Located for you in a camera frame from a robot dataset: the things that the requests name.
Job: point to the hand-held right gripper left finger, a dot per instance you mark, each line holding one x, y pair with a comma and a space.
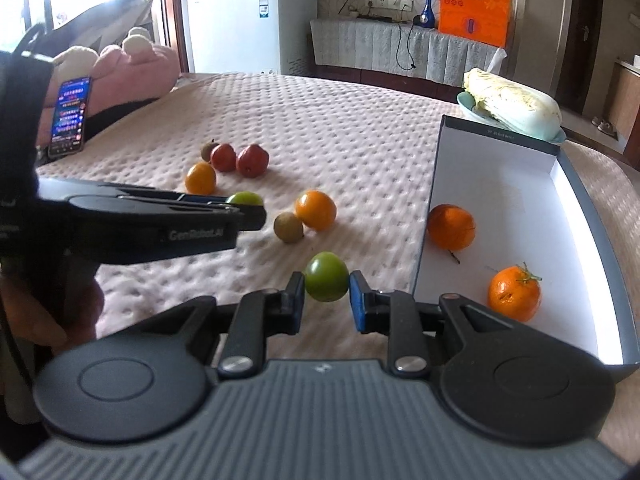
298, 302

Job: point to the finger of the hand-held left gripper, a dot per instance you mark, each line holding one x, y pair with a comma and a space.
200, 198
200, 217

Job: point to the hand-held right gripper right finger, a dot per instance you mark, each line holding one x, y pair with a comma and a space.
356, 305

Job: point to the green citrus fruit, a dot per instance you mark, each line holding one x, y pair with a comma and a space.
246, 197
326, 276

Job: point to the red wax apple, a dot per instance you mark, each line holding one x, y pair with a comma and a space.
252, 160
223, 157

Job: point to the brown kiwi fruit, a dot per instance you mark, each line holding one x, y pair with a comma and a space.
288, 227
208, 150

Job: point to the stemmed mandarin orange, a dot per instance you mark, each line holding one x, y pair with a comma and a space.
514, 294

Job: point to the grey box with white inside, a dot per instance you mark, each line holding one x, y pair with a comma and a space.
505, 195

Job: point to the person's left hand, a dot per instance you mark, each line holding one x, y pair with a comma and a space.
55, 310

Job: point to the smartphone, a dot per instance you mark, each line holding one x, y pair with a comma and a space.
70, 115

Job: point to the pink quilted bedspread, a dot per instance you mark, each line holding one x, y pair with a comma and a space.
325, 125

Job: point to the pink plush toy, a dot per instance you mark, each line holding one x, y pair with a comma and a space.
135, 67

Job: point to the white refrigerator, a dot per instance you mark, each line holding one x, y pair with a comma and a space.
240, 22

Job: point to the white bowl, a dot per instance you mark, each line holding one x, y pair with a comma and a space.
467, 106

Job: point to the napa cabbage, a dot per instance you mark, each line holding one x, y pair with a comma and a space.
510, 100

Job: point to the blue glass bottle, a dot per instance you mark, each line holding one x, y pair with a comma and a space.
429, 10

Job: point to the pair of shoes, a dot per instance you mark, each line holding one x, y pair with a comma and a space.
604, 126

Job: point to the orange paper bag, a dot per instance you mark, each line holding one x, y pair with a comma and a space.
475, 7

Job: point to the wooden cabinet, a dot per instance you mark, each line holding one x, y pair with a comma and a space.
625, 105

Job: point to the white wall outlets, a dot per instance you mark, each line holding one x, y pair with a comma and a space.
390, 3

